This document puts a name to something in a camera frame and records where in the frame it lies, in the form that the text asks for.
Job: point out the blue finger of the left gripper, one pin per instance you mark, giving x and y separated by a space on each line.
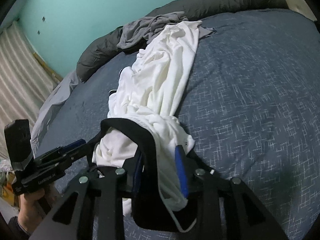
74 145
62 158

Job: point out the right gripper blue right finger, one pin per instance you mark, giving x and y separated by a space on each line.
226 208

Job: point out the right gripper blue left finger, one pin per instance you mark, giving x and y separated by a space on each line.
93 195

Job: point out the white polo shirt black trim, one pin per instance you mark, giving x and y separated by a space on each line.
149 93

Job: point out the person's left hand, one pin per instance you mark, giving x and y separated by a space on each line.
30 216

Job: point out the clutter on floor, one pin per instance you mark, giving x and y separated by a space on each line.
7 179

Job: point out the light grey blanket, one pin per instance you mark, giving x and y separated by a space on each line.
51 107

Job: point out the striped beige curtain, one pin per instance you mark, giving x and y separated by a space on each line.
25 85

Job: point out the blue patterned bed sheet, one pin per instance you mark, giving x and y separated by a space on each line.
252 106

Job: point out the grey crumpled garment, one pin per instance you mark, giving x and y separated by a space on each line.
173 25

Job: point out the dark grey rolled duvet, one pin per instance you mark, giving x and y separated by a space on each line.
103 49

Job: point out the wooden frame by wall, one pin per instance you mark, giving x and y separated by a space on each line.
53 74

